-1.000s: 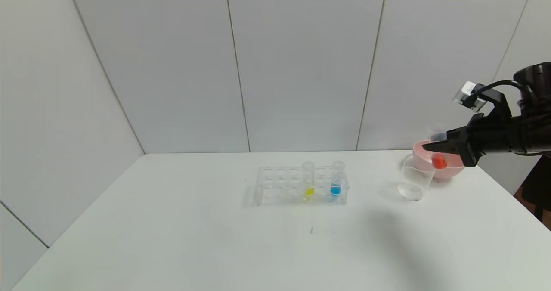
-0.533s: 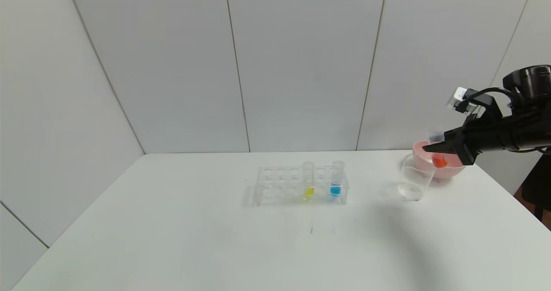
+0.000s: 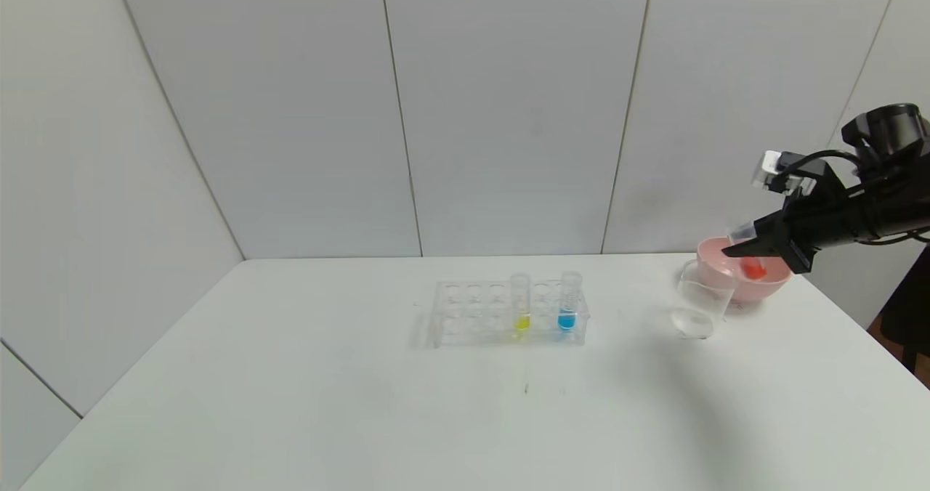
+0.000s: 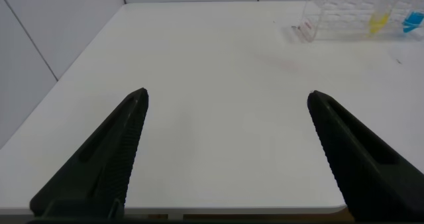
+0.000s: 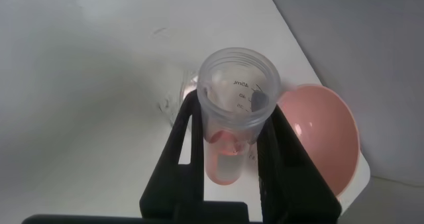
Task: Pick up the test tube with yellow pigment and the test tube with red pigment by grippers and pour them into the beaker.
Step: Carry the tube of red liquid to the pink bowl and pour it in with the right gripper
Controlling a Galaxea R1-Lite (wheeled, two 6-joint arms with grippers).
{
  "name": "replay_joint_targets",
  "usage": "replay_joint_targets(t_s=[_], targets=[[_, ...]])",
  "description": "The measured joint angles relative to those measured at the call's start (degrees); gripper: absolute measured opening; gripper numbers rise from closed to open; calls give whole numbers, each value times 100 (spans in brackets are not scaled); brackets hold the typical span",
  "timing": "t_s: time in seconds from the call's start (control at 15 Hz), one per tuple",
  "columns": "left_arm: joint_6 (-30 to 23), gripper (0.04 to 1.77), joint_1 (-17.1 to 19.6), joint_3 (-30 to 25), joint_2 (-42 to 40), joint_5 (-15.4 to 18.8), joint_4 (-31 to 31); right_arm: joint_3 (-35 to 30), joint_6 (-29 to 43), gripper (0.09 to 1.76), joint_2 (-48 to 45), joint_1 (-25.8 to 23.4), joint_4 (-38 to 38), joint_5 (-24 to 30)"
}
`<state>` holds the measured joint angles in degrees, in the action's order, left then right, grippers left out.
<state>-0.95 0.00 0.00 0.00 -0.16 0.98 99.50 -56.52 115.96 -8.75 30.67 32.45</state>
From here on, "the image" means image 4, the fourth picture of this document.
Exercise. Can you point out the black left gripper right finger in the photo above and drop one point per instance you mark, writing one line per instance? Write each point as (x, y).
(364, 164)

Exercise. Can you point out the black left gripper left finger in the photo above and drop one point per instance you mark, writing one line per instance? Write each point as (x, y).
(109, 157)

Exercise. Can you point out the test tube with yellow pigment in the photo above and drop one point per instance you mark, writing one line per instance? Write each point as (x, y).
(379, 20)

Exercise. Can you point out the clear acrylic test tube rack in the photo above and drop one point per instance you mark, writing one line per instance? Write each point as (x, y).
(344, 15)

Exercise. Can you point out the test tube with blue pigment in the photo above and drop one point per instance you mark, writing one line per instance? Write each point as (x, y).
(413, 20)

